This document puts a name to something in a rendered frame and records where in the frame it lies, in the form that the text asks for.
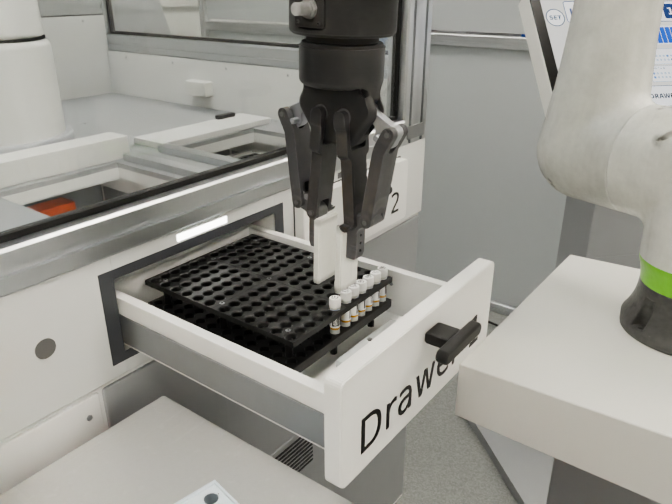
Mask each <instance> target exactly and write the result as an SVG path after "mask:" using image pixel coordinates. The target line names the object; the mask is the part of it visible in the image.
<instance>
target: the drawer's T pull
mask: <svg viewBox="0 0 672 504"><path fill-rule="evenodd" d="M481 327H482V326H481V323H479V322H476V321H473V320H471V321H469V322H468V323H467V324H466V325H465V326H463V327H462V328H461V329H458V328H455V327H452V326H449V325H447V324H444V323H441V322H438V323H437V324H435V325H434V326H433V327H432V328H431V329H429V330H428V331H427V332H426V334H425V342H426V343H427V344H430V345H433V346H435V347H438V348H440V349H438V351H437V353H436V357H435V359H436V361H437V362H438V363H441V364H443V365H448V364H449V363H450V362H451V361H452V360H453V359H454V358H455V357H456V356H458V355H459V354H460V353H461V352H462V351H463V350H464V349H465V348H466V347H467V346H468V345H469V344H470V343H471V342H472V341H473V340H474V339H475V338H476V337H477V336H478V335H479V334H480V332H481Z"/></svg>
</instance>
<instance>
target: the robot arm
mask: <svg viewBox="0 0 672 504"><path fill-rule="evenodd" d="M664 1H665V0H574V4H573V10H572V14H571V19H570V24H569V29H568V33H567V37H566V42H565V46H564V50H563V54H562V59H561V63H560V67H559V71H558V74H557V78H556V82H555V86H554V89H553V92H552V96H551V99H550V102H549V106H548V109H547V113H546V116H545V119H544V122H543V126H542V129H541V132H540V135H539V138H538V143H537V160H538V164H539V168H540V170H541V172H542V174H543V176H544V178H545V179H546V180H547V182H548V183H549V184H550V185H551V186H552V187H553V188H555V189H556V190H557V191H559V192H561V193H562V194H564V195H566V196H569V197H572V198H576V199H579V200H582V201H586V202H589V203H593V204H596V205H599V206H603V207H606V208H609V209H613V210H616V211H619V212H623V213H626V214H629V215H633V216H636V217H638V218H639V219H640V220H641V221H642V223H643V233H642V238H641V244H640V250H639V258H640V266H641V268H640V276H639V279H638V282H637V285H636V287H635V289H634V291H633V292H632V294H631V295H630V296H629V297H628V298H627V299H626V300H625V301H624V302H623V303H622V305H621V310H620V317H619V319H620V324H621V326H622V327H623V329H624V330H625V331H626V332H627V333H628V334H629V335H630V336H631V337H633V338H634V339H635V340H637V341H638V342H640V343H642V344H644V345H645V346H647V347H650V348H652V349H654V350H656V351H659V352H662V353H664V354H667V355H670V356H672V106H667V105H660V104H656V103H655V102H654V101H653V100H652V98H651V90H652V81H653V73H654V65H655V57H656V50H657V43H658V36H659V30H660V24H661V18H662V12H663V6H664ZM398 3H399V0H289V30H290V31H291V32H292V33H294V34H297V35H302V36H306V38H305V39H302V40H301V43H299V80H300V81H301V83H303V90H302V93H301V95H300V98H299V102H297V103H295V104H293V105H290V106H286V107H282V108H280V109H279V110H278V117H279V119H280V122H281V125H282V127H283V130H284V132H285V140H286V149H287V158H288V167H289V176H290V185H291V194H292V202H293V205H294V206H295V207H296V208H302V209H303V210H305V211H306V212H307V215H308V217H309V231H310V232H309V242H310V245H311V246H314V283H316V284H320V283H321V282H323V281H325V280H326V279H328V278H330V277H332V276H333V275H335V291H337V292H341V291H343V290H344V289H346V288H347V287H349V286H351V285H352V284H354V283H355V282H357V264H358V258H359V257H360V256H362V255H363V253H364V244H365V243H364V242H365V229H368V228H370V227H372V226H374V225H376V224H378V223H379V222H381V221H383V220H384V218H385V213H386V208H387V203H388V198H389V193H390V188H391V183H392V178H393V173H394V168H395V163H396V158H397V153H398V149H399V147H400V146H401V144H402V142H403V141H404V139H405V137H406V136H407V134H408V128H407V126H406V125H405V124H402V123H401V124H398V125H397V124H395V123H394V122H393V121H392V120H390V119H389V118H388V117H387V116H386V115H385V114H384V106H383V103H382V101H381V96H380V91H381V87H382V84H383V81H384V67H385V50H386V46H385V45H383V44H384V43H383V42H382V41H379V38H387V37H391V36H393V35H394V34H395V33H396V32H397V18H398ZM309 125H310V127H311V131H310V127H309ZM374 128H375V136H373V140H374V142H376V143H375V145H374V148H373V151H372V155H371V160H370V166H369V172H368V177H367V160H366V155H367V153H368V151H369V134H370V133H371V132H372V131H373V129H374ZM337 157H338V158H339V159H340V161H341V179H342V198H343V218H344V223H343V224H340V225H338V226H337V212H333V211H332V212H330V213H328V212H329V211H331V210H333V209H334V208H335V206H333V205H331V202H332V193H333V185H334V176H335V167H336V158H337ZM303 191H304V192H303ZM332 206H333V207H332Z"/></svg>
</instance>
